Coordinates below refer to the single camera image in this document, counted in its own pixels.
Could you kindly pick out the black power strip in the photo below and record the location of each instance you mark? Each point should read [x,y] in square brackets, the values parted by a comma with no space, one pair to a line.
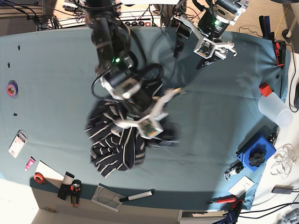
[140,23]

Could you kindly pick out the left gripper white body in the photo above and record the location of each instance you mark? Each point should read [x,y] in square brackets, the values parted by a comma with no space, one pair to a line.
[207,48]

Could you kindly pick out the red black clamp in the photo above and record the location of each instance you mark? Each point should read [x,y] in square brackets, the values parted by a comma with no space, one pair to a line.
[279,50]

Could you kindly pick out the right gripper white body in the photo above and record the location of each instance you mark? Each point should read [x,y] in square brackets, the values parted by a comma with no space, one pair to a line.
[149,126]

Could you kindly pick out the orange black pliers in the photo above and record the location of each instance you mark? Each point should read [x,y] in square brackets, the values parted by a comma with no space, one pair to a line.
[75,191]

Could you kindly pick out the blue box with knob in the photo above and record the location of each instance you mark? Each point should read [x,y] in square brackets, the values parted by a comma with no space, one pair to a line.
[255,152]

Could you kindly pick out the black perforated plate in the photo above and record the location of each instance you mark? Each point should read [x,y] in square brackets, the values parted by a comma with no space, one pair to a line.
[65,186]

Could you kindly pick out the white packaged card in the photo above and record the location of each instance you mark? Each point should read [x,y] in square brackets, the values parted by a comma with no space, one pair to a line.
[18,143]

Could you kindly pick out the white paper sheet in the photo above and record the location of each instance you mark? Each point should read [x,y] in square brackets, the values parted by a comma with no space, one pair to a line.
[48,173]

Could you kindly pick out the grey flat device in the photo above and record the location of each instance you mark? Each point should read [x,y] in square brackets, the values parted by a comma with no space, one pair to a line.
[282,189]

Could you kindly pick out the purple tape roll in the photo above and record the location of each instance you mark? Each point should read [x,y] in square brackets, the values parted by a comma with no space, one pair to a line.
[12,89]

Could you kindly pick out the pink tube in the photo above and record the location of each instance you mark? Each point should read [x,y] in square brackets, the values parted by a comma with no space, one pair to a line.
[30,163]

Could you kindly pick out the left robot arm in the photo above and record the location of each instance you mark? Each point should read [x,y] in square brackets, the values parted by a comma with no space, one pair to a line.
[217,17]

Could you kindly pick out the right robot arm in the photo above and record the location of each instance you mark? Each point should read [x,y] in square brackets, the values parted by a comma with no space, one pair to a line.
[134,89]

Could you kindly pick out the white small booklet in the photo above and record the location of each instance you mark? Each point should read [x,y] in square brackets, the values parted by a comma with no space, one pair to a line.
[241,187]

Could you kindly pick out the teal table cloth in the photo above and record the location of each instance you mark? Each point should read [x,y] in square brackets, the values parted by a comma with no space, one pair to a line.
[218,113]

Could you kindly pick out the white cable ties bundle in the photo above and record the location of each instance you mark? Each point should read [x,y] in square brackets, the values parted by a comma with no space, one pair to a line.
[284,160]

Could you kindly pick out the orange tape roll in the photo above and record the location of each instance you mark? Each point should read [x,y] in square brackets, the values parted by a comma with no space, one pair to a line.
[39,178]

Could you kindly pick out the silver carabiner pulley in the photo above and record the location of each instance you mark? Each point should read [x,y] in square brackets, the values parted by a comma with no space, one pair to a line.
[235,168]

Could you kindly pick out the navy white striped t-shirt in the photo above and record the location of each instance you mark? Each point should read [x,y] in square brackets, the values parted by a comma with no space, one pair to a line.
[114,148]

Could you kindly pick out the red black screwdriver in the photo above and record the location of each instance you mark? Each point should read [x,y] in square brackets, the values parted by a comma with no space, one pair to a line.
[226,200]

